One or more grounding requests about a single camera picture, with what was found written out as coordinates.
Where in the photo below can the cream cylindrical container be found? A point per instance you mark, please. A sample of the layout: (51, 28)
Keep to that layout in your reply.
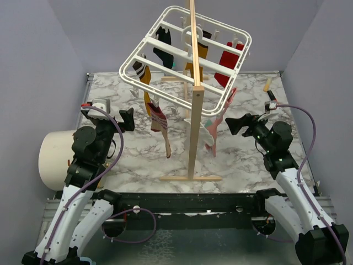
(55, 156)

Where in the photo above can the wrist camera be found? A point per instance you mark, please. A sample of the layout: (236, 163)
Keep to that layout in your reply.
(270, 106)
(97, 109)

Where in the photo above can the mustard striped sock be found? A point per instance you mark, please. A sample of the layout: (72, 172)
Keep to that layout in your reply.
(144, 74)

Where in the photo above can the black orange highlighter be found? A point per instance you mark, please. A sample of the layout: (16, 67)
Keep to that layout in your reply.
(271, 95)

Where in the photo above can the red sock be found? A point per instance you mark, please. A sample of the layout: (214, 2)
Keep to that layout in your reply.
(227, 60)

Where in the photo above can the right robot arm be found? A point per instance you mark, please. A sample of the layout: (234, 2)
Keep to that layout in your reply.
(316, 236)

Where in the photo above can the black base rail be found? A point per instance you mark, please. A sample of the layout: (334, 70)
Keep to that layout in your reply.
(173, 211)

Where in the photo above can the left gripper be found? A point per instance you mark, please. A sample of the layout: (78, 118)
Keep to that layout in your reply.
(128, 117)

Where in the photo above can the white plastic sock hanger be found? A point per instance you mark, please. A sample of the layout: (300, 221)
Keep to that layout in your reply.
(186, 55)

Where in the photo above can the blue bin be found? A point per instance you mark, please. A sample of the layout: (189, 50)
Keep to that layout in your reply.
(86, 261)

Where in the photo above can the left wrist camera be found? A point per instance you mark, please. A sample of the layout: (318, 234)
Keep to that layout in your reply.
(97, 109)

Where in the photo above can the maroon beige striped sock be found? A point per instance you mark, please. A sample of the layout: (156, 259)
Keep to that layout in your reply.
(159, 123)

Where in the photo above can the yellow highlighter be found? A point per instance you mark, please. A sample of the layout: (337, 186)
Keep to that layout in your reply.
(267, 85)

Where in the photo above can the wooden clothes rack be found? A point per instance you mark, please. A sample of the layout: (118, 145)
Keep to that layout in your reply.
(196, 109)

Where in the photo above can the pink sock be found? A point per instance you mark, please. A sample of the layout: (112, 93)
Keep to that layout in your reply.
(213, 125)

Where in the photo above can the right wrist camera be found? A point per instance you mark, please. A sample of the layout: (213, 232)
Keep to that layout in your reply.
(270, 106)

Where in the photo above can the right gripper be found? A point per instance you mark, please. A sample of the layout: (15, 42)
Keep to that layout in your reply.
(251, 121)

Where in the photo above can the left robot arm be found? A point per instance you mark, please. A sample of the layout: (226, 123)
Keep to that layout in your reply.
(69, 233)

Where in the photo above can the white sock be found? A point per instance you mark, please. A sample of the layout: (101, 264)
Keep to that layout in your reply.
(205, 139)

